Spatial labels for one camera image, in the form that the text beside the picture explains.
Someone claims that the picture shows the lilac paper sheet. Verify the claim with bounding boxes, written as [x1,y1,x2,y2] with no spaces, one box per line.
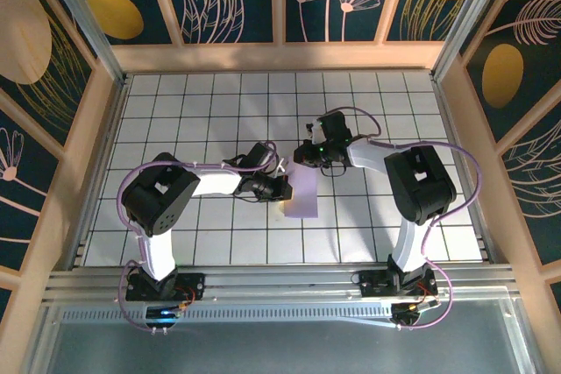
[283,159,320,220]

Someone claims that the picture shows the slotted grey cable duct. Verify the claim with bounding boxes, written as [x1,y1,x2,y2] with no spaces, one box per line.
[59,303,395,328]

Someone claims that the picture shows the grey metal tray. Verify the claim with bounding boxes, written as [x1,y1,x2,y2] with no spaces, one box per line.
[24,286,543,374]

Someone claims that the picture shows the navy panel with pink fern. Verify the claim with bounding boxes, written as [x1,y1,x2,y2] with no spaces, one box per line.
[499,117,561,265]

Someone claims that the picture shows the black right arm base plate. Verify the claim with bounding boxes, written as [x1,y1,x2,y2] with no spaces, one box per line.
[357,269,439,299]

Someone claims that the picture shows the long aluminium base rail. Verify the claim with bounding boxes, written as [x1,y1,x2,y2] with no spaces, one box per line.
[43,263,521,305]

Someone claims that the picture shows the aluminium table side rail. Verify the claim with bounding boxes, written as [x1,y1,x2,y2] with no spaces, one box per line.
[431,74,499,265]
[69,74,131,269]

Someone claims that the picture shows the navy panel with single flower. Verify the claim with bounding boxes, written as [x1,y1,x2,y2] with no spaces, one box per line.
[0,100,60,270]

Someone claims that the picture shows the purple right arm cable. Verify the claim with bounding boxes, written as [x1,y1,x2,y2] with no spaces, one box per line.
[330,105,484,331]

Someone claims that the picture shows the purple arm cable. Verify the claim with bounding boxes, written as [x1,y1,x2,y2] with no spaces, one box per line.
[114,140,280,335]
[330,105,484,331]

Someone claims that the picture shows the thin black cable loop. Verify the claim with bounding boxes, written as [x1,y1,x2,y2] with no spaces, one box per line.
[318,162,352,179]

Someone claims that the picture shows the navy panel oval and feathers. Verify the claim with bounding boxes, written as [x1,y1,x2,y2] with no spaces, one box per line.
[459,0,561,141]

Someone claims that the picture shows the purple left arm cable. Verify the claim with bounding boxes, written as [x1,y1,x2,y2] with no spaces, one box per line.
[114,140,280,335]

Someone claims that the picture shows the aluminium corner post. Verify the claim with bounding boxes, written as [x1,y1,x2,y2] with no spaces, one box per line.
[34,0,131,88]
[429,0,512,81]

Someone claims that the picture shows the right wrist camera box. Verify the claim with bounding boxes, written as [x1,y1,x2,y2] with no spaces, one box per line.
[305,118,326,145]

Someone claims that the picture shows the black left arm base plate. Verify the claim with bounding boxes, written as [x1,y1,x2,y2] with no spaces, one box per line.
[124,272,207,303]

